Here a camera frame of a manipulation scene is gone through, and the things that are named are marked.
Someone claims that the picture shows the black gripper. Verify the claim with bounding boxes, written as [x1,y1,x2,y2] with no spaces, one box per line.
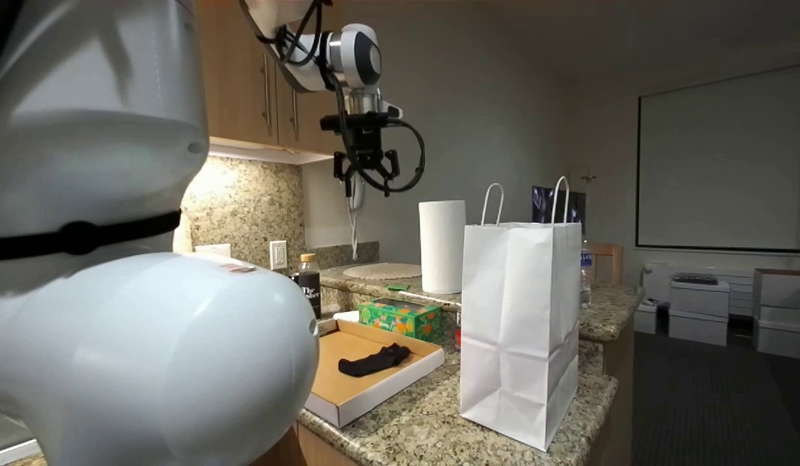
[321,112,398,197]

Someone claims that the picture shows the black sock long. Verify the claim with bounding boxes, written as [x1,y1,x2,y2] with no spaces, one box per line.
[336,344,411,378]

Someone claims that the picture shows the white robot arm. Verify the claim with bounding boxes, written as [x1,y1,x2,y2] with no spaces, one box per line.
[0,0,318,466]

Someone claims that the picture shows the white paper bag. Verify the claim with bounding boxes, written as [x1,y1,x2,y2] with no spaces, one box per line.
[455,177,586,457]

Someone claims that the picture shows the white paper towel roll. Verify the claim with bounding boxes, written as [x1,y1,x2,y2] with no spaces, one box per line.
[419,199,466,295]

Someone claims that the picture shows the dark sauce bottle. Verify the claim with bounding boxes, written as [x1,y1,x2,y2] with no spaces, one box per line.
[293,255,321,316]

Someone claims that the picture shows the wooden upper cabinets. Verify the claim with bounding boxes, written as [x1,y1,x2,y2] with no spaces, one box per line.
[195,0,341,162]

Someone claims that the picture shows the green tissue box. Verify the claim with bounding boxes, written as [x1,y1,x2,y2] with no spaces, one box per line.
[359,300,444,342]

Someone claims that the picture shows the computer monitor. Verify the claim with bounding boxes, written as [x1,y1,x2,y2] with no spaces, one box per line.
[530,186,586,222]

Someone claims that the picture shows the cardboard tray box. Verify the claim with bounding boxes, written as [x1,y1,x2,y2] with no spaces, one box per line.
[306,321,445,428]

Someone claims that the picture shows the white storage boxes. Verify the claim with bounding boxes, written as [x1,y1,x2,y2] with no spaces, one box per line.
[635,277,731,347]

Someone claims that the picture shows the white projector screen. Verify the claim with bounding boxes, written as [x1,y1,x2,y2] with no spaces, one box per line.
[635,65,800,252]

